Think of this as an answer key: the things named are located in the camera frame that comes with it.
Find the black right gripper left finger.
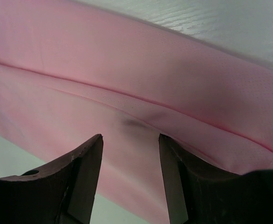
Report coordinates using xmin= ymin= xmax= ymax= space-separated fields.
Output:
xmin=0 ymin=134 xmax=103 ymax=224

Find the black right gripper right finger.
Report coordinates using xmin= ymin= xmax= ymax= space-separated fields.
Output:
xmin=159 ymin=134 xmax=273 ymax=224

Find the pink t shirt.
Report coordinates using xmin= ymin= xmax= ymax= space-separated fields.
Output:
xmin=0 ymin=0 xmax=273 ymax=224

